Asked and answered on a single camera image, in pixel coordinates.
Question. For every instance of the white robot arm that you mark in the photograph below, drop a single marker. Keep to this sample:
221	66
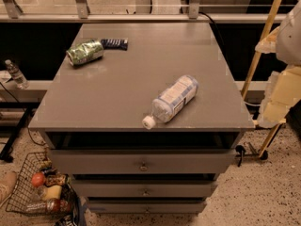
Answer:
283	90

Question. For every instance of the clear blue-label plastic bottle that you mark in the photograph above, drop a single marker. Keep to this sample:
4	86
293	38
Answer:
171	101

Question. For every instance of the yellow white bottle in basket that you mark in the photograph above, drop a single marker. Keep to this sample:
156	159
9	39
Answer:
47	193

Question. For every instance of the small clear water bottle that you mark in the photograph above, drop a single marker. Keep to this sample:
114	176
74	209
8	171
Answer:
16	74

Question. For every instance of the red-capped bottle in basket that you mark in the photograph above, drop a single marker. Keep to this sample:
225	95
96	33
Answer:
52	206

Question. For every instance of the grey drawer cabinet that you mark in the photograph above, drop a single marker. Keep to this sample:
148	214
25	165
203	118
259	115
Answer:
100	106

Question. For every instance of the dark blue snack wrapper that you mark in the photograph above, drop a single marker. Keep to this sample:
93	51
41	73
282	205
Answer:
120	44

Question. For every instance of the crushed green can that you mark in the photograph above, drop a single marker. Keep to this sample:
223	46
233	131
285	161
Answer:
85	52

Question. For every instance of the top grey drawer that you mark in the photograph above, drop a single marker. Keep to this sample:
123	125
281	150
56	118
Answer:
141	162

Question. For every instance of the grey drawer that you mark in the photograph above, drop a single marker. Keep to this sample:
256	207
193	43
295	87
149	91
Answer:
144	188
142	207
141	162

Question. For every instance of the middle grey drawer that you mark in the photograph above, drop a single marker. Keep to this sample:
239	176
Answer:
144	188

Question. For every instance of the bottom grey drawer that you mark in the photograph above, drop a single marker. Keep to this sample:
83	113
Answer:
142	207

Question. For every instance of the brown jar in basket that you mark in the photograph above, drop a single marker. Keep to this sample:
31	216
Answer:
57	180

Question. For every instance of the yellow wooden stand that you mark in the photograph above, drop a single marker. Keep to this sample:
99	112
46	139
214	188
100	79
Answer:
255	60

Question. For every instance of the red round fruit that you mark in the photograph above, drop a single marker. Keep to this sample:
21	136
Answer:
38	179

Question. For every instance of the black wire basket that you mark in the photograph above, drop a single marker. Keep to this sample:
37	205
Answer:
24	193

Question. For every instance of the metal railing frame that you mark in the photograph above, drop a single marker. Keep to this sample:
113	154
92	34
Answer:
93	11

